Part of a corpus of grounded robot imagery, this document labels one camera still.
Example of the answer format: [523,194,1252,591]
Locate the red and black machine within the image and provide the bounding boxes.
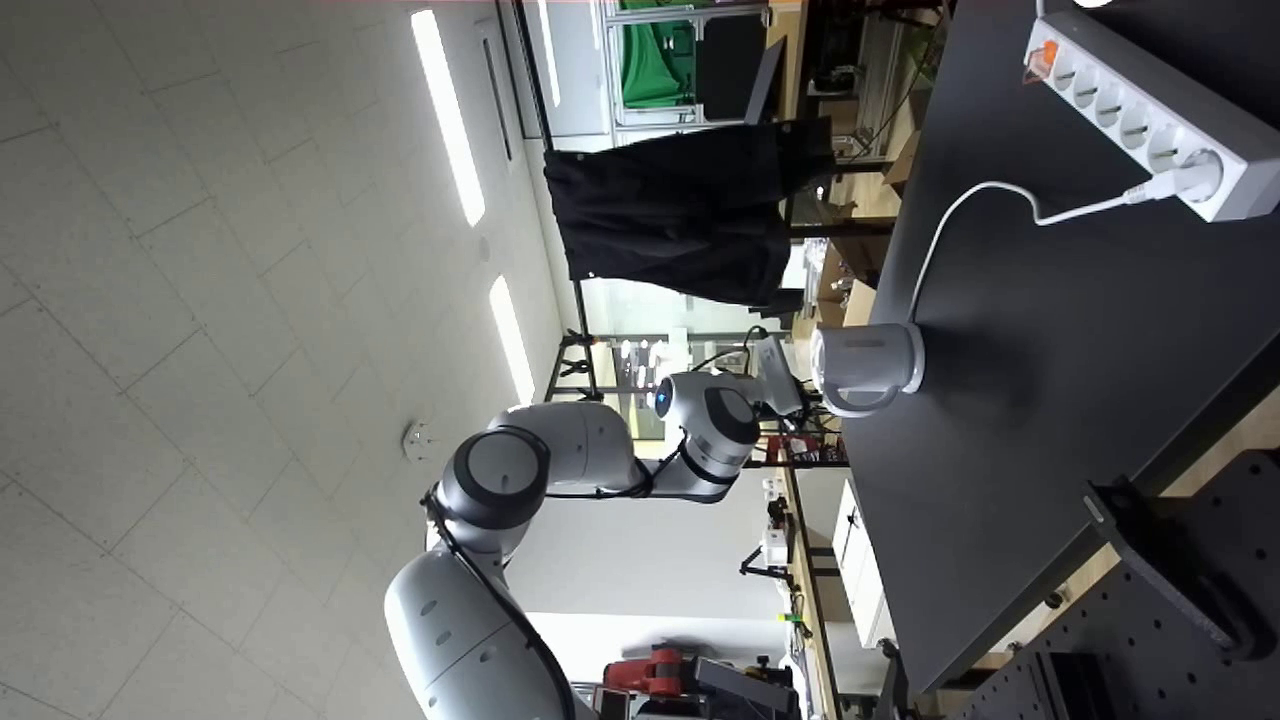
[595,640,792,720]

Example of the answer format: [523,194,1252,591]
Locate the round white smoke detector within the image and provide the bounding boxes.
[394,416,441,463]

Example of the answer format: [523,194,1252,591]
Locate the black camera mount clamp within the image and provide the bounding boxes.
[1081,474,1276,660]

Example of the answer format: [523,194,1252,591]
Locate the black hanging cloth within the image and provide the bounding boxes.
[539,121,840,311]

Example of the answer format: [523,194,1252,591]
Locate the white power strip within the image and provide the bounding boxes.
[1019,6,1280,229]

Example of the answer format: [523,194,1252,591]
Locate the grey cylindrical cup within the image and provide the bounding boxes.
[813,321,930,421]

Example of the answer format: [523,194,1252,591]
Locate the person in green shirt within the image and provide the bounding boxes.
[614,0,698,110]

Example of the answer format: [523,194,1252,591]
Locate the short ceiling light strip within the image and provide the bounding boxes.
[483,270,539,412]

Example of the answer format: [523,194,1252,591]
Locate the white drawer cabinet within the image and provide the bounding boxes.
[829,474,900,652]

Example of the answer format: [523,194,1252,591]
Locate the black perforated mounting board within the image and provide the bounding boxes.
[930,447,1280,720]

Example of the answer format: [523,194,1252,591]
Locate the long ceiling light strip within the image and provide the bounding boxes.
[408,3,493,229]

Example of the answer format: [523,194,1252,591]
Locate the white kettle power cable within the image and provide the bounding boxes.
[909,141,1227,331]

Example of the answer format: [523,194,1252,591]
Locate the black office chair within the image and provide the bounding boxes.
[692,6,792,126]

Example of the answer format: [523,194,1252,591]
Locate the white window frame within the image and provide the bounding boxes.
[518,0,774,156]

